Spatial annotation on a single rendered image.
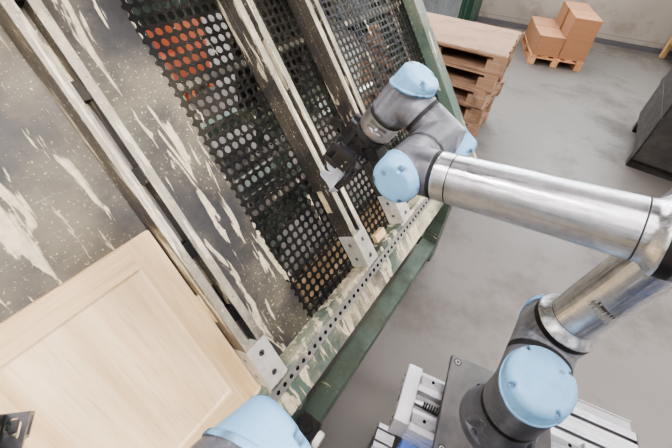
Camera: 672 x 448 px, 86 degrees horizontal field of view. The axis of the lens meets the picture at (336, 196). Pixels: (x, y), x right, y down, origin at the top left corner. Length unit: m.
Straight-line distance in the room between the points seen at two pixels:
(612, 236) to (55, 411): 0.90
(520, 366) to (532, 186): 0.37
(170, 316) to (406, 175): 0.62
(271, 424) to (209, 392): 0.73
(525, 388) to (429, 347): 1.46
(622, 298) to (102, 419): 0.94
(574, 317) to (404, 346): 1.46
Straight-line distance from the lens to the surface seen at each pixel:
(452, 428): 0.93
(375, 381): 2.05
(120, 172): 0.82
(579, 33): 6.34
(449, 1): 5.95
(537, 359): 0.78
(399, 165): 0.53
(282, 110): 1.08
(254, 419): 0.28
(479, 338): 2.32
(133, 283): 0.88
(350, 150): 0.77
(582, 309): 0.77
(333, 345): 1.16
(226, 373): 1.00
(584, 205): 0.50
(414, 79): 0.64
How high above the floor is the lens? 1.88
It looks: 41 degrees down
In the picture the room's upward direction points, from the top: 5 degrees clockwise
